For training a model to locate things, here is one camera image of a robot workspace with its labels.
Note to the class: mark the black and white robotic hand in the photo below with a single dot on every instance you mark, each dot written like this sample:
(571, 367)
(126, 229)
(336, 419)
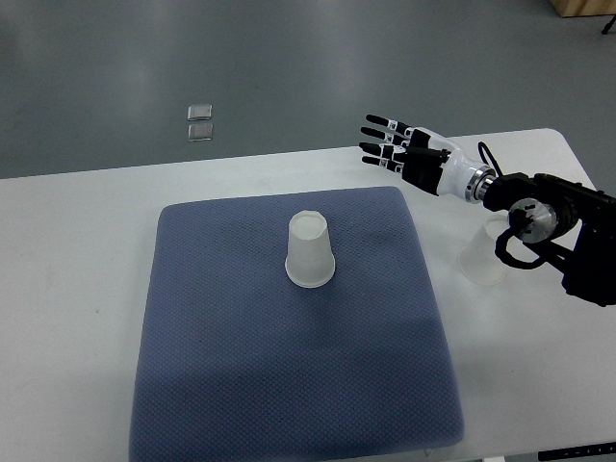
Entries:
(426, 160)

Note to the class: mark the white paper cup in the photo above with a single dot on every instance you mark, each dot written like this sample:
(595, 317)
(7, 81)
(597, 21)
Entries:
(310, 262)
(477, 260)

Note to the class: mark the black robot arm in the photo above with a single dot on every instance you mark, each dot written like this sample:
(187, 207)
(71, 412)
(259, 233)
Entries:
(555, 221)

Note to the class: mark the white paper cup on mat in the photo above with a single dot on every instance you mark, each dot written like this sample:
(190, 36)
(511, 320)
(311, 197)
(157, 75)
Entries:
(310, 262)

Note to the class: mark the wooden box corner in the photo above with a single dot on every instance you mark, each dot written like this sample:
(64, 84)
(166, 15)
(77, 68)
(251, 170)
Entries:
(583, 8)

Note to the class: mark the upper metal floor plate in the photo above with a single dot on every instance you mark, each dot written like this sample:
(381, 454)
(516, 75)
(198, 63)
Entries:
(201, 111)

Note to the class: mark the metal floor plate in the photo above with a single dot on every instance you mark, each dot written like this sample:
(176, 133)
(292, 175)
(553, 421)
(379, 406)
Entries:
(201, 111)
(200, 132)

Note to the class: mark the black tripod leg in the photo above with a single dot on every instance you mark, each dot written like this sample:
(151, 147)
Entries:
(608, 26)

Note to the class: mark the lower metal floor plate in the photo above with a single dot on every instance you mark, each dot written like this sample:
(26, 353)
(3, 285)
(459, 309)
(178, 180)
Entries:
(200, 132)

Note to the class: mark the blue textured fabric mat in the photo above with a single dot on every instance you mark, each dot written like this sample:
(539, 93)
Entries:
(238, 363)

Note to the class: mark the black table edge panel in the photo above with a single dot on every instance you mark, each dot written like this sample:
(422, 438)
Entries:
(576, 452)

